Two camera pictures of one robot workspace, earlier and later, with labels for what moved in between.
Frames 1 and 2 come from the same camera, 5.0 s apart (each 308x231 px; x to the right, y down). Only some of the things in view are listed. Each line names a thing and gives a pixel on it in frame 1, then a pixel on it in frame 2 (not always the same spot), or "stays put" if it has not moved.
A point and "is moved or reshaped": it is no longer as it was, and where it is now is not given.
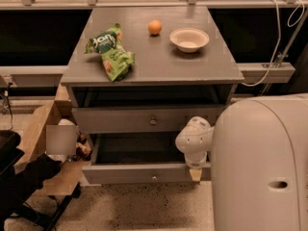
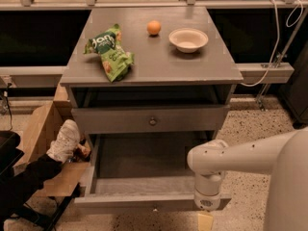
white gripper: [195, 163] → [207, 202]
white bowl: [189, 39] stays put
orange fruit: [154, 26] stays put
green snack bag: [115, 60] stays put
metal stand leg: [284, 54] stays put
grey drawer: [138, 158] is moved or reshaped
